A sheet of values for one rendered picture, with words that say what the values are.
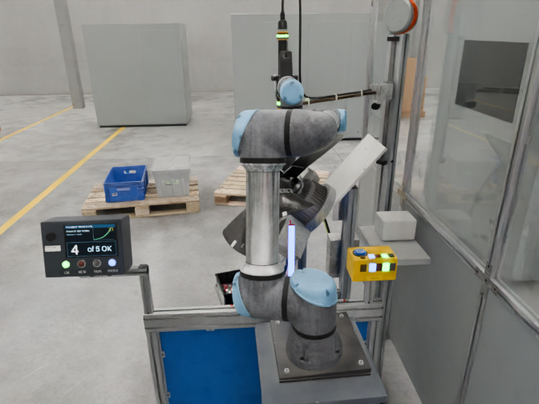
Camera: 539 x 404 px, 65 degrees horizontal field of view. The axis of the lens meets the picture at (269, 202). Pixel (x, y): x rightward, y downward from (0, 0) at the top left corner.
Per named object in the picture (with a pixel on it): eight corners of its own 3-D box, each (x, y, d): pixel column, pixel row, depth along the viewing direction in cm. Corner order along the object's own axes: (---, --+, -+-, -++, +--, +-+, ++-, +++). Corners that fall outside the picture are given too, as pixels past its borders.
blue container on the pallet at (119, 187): (149, 182, 505) (146, 164, 496) (145, 201, 450) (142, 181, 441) (114, 184, 498) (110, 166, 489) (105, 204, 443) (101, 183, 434)
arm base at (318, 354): (350, 365, 109) (352, 333, 105) (294, 376, 106) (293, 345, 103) (331, 328, 123) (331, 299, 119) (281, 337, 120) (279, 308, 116)
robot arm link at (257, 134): (285, 330, 105) (289, 106, 97) (228, 324, 108) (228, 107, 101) (293, 312, 116) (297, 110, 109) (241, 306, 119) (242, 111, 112)
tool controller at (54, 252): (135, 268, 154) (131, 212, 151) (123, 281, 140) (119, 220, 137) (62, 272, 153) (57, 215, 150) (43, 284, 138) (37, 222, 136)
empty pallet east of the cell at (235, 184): (329, 181, 542) (329, 171, 537) (321, 213, 451) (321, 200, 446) (239, 175, 566) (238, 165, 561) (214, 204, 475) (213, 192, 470)
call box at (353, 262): (387, 268, 162) (389, 244, 158) (395, 284, 153) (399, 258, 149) (346, 271, 161) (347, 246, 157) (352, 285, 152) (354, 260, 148)
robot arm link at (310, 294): (335, 338, 104) (336, 292, 99) (281, 333, 107) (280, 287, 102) (338, 309, 115) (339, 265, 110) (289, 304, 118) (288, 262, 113)
